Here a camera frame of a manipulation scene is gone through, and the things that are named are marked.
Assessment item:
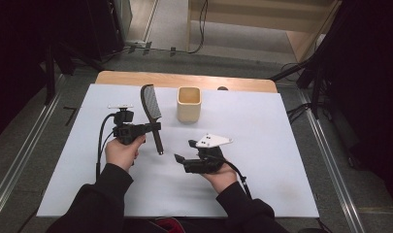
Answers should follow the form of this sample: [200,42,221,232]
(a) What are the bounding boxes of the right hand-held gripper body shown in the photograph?
[183,133,234,174]

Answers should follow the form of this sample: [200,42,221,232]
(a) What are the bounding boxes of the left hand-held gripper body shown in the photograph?
[107,104,147,146]

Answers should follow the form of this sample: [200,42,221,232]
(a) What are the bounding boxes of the black comb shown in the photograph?
[140,83,165,155]

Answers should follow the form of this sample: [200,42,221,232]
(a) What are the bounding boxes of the person's right hand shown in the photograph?
[200,163,239,194]

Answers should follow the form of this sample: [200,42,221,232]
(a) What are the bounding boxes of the person's left hand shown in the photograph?
[105,135,147,173]

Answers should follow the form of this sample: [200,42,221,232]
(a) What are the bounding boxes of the beige square cup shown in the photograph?
[177,85,202,123]

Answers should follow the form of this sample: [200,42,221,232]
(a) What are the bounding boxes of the wooden table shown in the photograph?
[95,71,278,94]

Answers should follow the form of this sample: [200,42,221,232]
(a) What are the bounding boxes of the white table sheet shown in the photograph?
[36,83,319,218]

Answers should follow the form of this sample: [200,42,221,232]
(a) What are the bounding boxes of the person's red and dark clothing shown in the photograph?
[122,216,237,233]

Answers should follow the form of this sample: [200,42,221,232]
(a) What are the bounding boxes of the black metal stand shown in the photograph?
[270,0,333,120]
[43,40,105,106]

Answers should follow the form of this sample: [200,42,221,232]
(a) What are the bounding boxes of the dark cabinet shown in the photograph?
[85,0,126,62]

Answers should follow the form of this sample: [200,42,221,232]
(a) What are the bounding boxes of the light wooden shelf unit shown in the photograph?
[186,0,344,63]

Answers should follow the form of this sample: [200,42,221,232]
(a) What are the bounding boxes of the left hand-held gripper black cable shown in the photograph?
[95,113,116,181]

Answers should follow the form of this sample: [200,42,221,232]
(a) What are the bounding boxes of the hand-held gripper black cable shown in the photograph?
[95,113,116,181]
[222,159,252,200]

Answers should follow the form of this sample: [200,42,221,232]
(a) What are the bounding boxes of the right hand-held gripper black cable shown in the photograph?
[222,159,252,200]

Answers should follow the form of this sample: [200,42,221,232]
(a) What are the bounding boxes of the black floor cables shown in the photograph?
[285,102,314,125]

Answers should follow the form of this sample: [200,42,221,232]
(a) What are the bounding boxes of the metal floor rail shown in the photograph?
[0,74,68,224]
[297,88,367,233]

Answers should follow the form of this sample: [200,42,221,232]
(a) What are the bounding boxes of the hanging black cable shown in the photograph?
[187,0,209,54]

